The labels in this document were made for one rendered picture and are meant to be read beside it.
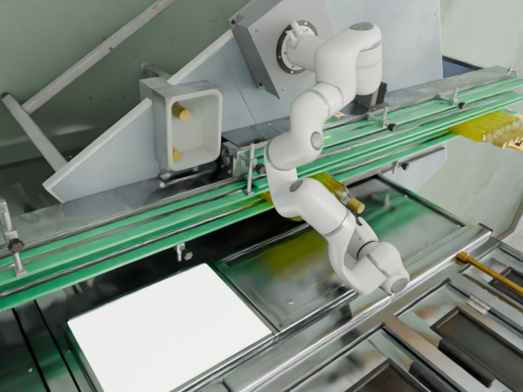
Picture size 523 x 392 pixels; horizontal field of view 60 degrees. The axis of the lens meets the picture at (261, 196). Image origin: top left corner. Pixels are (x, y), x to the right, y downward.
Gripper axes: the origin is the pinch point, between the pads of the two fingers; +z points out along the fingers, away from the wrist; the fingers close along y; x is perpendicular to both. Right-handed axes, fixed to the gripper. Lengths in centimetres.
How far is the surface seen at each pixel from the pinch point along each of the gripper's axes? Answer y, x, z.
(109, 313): -13, 67, -2
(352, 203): -0.1, -8.8, 6.9
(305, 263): -13.8, 9.7, -0.2
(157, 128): 22, 46, 29
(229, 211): -4.3, 27.4, 19.8
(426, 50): 28, -78, 65
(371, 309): -14.4, 0.7, -22.4
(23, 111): 11, 82, 77
